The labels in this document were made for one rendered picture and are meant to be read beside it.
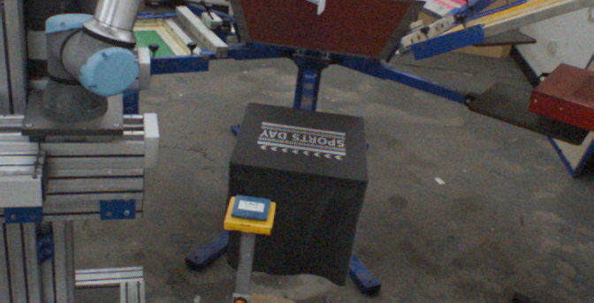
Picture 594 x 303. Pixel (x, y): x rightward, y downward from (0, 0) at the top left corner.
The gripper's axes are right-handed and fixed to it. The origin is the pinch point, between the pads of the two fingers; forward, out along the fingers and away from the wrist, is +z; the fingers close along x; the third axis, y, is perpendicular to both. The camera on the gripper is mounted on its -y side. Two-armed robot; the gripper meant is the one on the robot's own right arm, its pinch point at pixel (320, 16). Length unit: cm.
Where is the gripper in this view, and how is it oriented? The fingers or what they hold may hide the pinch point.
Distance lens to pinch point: 174.0
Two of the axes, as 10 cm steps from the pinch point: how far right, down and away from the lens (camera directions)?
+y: -9.9, -1.3, 0.1
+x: -0.3, 1.7, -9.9
